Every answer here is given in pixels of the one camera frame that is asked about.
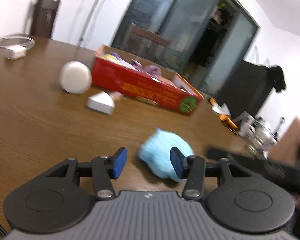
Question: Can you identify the yellow plush toy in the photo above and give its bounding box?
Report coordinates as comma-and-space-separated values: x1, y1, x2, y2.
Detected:
100, 54, 121, 65

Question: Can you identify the person's right hand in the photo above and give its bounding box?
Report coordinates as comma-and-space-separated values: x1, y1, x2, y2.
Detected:
268, 117, 300, 166

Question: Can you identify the black jacket on chair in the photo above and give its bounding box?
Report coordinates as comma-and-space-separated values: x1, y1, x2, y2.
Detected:
215, 60, 286, 119

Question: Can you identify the red cardboard box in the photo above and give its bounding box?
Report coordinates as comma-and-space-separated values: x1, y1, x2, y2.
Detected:
92, 45, 203, 115

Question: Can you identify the wooden chair by window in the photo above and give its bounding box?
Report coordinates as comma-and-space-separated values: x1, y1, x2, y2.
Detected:
120, 23, 171, 63

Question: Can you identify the snack wrapper packet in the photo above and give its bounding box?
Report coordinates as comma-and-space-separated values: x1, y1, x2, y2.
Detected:
109, 92, 125, 104

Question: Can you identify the white charger with cable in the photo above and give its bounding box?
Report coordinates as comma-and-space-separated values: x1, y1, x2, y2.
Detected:
0, 35, 36, 61

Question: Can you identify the orange paper packaging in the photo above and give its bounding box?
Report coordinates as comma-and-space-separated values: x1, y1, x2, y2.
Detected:
208, 97, 238, 135

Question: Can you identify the white foam ball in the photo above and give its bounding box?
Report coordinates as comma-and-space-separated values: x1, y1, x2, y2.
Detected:
59, 61, 92, 94

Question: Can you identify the glass jars cluster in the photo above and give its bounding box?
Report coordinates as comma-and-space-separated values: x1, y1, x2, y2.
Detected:
238, 112, 285, 159

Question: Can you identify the white wedge box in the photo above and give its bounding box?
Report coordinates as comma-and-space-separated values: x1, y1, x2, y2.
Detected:
87, 92, 115, 115

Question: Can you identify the purple satin scrunchie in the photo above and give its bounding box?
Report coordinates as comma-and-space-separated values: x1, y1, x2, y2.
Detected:
143, 64, 162, 79
130, 60, 143, 73

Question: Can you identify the light blue fluffy plush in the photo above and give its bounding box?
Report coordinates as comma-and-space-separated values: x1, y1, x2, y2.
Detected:
138, 128, 194, 182

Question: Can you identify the dark wooden chair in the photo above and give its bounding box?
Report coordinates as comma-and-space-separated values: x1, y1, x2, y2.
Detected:
30, 0, 61, 38

